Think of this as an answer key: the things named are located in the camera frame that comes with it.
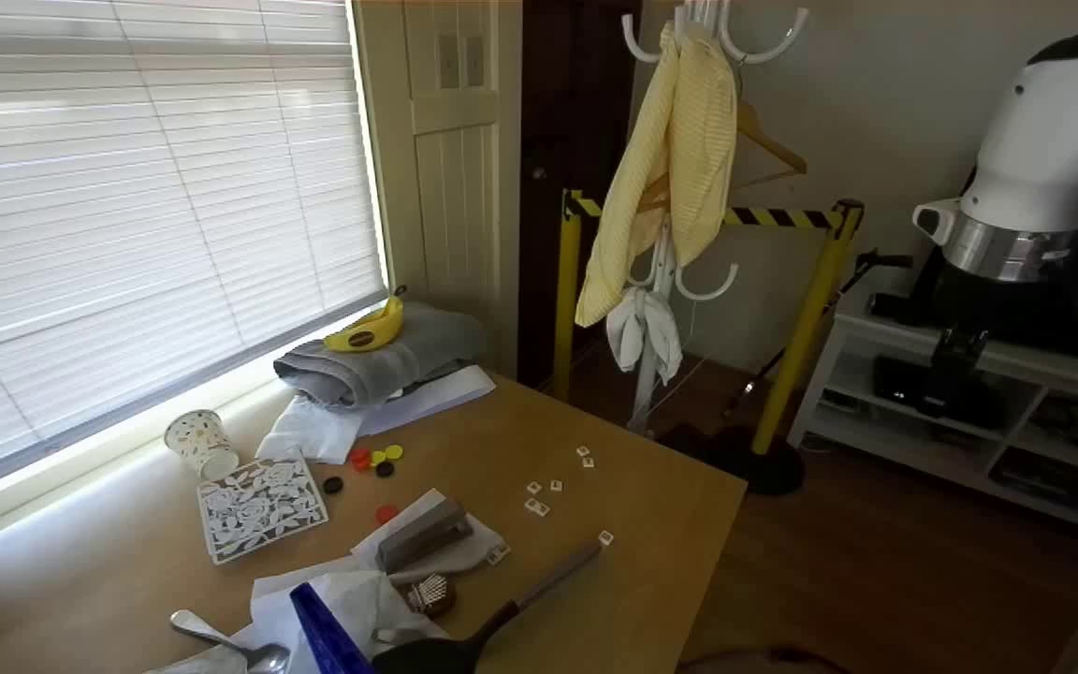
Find grey stapler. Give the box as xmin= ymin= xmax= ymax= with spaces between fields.
xmin=371 ymin=497 xmax=478 ymax=577

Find white paper sheet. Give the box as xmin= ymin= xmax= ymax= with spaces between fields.
xmin=253 ymin=363 xmax=503 ymax=469

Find metal bolt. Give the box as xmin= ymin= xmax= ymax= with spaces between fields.
xmin=368 ymin=535 xmax=607 ymax=674

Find white panelled door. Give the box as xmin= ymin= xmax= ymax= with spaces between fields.
xmin=355 ymin=0 xmax=529 ymax=372

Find yellow shirt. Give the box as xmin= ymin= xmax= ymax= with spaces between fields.
xmin=574 ymin=22 xmax=743 ymax=331

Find grey crumpled cloth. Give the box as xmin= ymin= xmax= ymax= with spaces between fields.
xmin=242 ymin=483 xmax=512 ymax=674

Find yellow banana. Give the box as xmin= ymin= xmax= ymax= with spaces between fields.
xmin=322 ymin=293 xmax=409 ymax=354

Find white window blinds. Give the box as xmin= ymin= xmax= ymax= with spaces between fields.
xmin=0 ymin=0 xmax=386 ymax=492

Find patterned paper cup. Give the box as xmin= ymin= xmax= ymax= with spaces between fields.
xmin=161 ymin=407 xmax=242 ymax=483

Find thin black rod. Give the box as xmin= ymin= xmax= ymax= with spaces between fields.
xmin=739 ymin=247 xmax=917 ymax=404

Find small white cloth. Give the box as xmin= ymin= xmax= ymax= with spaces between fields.
xmin=602 ymin=240 xmax=685 ymax=388

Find black media box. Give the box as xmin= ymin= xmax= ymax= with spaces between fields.
xmin=872 ymin=351 xmax=1011 ymax=433

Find white television stand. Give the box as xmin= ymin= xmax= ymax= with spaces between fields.
xmin=786 ymin=312 xmax=1078 ymax=548

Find dark brown wooden door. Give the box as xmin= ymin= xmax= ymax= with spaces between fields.
xmin=517 ymin=0 xmax=644 ymax=388

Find grey folded towel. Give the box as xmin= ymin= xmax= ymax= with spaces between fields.
xmin=268 ymin=301 xmax=494 ymax=415

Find small black speaker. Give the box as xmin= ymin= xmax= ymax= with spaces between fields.
xmin=870 ymin=287 xmax=928 ymax=326

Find silver spoon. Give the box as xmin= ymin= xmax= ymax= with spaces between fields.
xmin=164 ymin=605 xmax=293 ymax=671

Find small grey metal object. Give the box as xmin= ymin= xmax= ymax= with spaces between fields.
xmin=406 ymin=570 xmax=456 ymax=616

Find white coat rack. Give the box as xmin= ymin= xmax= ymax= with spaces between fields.
xmin=619 ymin=0 xmax=812 ymax=433

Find blue game grid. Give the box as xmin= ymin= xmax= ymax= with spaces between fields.
xmin=285 ymin=582 xmax=378 ymax=674

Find yellow black striped barrier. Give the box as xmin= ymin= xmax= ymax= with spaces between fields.
xmin=547 ymin=183 xmax=870 ymax=497

